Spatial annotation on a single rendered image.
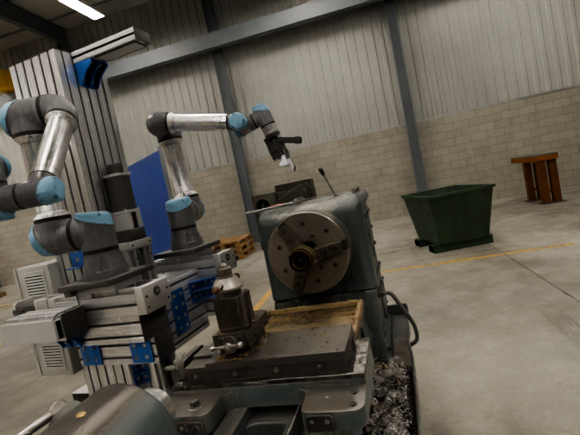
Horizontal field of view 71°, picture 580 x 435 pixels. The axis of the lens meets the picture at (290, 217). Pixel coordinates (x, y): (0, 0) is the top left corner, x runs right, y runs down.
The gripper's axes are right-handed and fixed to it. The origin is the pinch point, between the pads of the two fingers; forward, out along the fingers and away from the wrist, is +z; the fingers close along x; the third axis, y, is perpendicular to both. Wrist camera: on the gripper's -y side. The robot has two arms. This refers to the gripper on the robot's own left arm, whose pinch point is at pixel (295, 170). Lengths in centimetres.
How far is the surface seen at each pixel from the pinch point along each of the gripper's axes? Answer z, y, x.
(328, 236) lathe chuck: 30, -1, 44
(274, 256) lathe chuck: 28, 21, 41
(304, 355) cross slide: 43, 12, 108
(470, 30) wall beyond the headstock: -168, -524, -912
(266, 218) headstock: 14.1, 19.6, 23.4
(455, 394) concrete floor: 153, -22, -35
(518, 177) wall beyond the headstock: 223, -468, -902
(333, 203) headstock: 20.8, -8.8, 27.3
